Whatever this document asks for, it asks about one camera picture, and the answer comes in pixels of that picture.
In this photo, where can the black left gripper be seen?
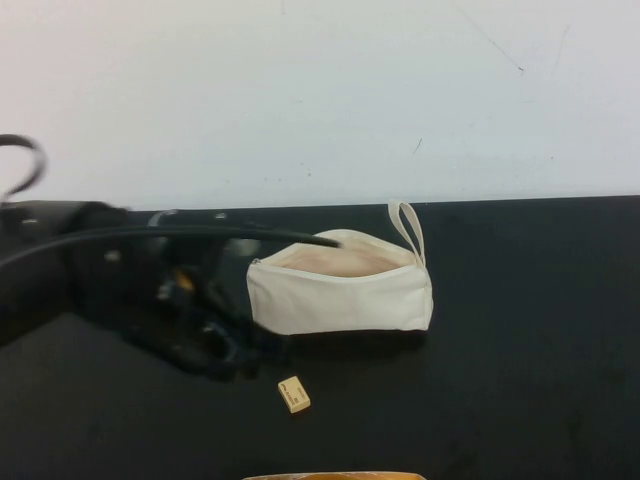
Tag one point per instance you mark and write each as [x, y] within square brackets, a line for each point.
[175, 300]

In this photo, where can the beige rectangular eraser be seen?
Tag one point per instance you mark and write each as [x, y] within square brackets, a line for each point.
[295, 396]

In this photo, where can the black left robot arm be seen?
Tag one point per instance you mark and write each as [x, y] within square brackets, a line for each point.
[40, 300]

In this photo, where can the cream canvas pencil case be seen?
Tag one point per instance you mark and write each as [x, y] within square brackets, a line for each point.
[340, 300]

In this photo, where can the yellow object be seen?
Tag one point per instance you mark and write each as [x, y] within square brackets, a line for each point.
[330, 476]

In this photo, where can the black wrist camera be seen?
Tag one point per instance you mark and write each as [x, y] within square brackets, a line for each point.
[235, 247]

